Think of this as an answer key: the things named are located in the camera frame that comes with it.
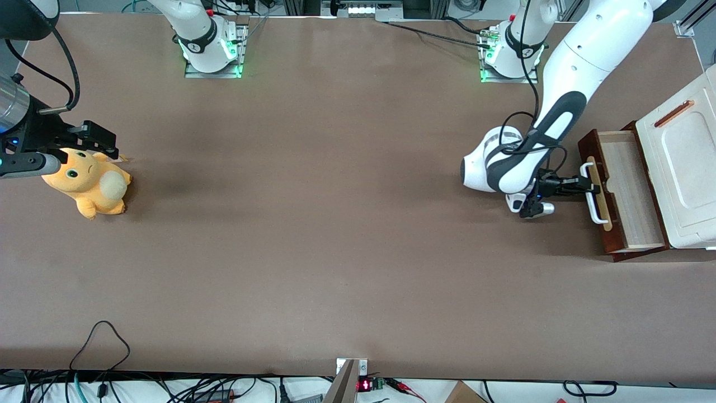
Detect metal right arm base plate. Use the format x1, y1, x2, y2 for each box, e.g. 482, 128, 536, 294
184, 24, 250, 79

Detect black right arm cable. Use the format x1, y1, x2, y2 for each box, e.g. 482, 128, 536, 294
4, 27, 81, 115

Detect dark wooden drawer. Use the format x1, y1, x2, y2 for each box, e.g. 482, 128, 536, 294
577, 121, 672, 263

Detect black cable across table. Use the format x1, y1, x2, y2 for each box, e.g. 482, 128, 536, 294
385, 20, 494, 49

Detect black coiled floor cable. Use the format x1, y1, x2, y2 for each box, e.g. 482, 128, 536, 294
562, 380, 619, 399

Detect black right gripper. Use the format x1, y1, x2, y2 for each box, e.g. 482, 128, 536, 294
3, 96, 120, 161

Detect copper cabinet handle strip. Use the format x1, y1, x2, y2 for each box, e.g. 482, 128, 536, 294
653, 100, 696, 129

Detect black looped cable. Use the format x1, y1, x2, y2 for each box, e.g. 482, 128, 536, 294
68, 320, 131, 403

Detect light wooden handle plate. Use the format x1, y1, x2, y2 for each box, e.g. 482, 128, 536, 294
586, 155, 616, 232

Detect aluminium frame profile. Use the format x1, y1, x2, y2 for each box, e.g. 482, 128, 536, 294
673, 0, 716, 39

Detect white drawer handle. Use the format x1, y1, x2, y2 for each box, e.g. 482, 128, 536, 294
580, 162, 611, 225

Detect red clip leads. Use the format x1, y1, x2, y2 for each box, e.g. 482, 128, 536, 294
385, 378, 428, 402

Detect black power adapter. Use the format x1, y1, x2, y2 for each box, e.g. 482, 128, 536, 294
192, 390, 237, 403

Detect brown cardboard piece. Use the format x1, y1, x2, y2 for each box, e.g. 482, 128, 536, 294
444, 380, 488, 403

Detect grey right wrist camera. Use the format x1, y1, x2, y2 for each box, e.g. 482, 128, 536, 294
0, 151, 62, 180

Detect orange plush toy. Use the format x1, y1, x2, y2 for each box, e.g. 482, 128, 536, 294
41, 147, 133, 220

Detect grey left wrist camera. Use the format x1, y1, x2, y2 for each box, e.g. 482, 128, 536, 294
519, 201, 556, 219

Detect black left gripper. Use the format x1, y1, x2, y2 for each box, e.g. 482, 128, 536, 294
533, 170, 593, 201

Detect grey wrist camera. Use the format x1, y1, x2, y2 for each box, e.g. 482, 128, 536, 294
0, 151, 62, 180
519, 201, 556, 219

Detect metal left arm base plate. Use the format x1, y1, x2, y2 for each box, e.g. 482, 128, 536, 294
478, 27, 539, 85

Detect white drawer cabinet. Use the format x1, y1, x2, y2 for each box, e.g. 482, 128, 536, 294
635, 65, 716, 250

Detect white light bar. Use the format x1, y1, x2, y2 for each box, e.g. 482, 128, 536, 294
321, 0, 404, 22

